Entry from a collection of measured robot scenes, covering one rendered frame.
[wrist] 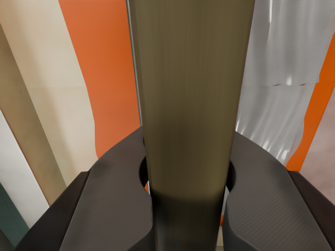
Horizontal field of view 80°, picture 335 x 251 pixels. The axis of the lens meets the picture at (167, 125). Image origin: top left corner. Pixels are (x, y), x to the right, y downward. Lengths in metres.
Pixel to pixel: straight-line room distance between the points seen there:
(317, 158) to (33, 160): 0.29
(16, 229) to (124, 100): 2.50
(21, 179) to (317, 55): 0.28
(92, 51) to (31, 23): 0.05
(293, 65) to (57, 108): 0.21
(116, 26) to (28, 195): 0.19
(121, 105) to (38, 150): 0.09
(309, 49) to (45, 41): 0.21
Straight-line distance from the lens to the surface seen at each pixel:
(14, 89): 0.21
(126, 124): 0.20
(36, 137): 0.23
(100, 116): 0.21
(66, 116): 0.22
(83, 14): 0.18
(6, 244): 0.34
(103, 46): 0.18
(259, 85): 0.19
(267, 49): 0.18
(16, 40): 0.21
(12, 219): 2.53
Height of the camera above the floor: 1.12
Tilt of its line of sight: 59 degrees down
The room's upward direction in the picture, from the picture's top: 177 degrees counter-clockwise
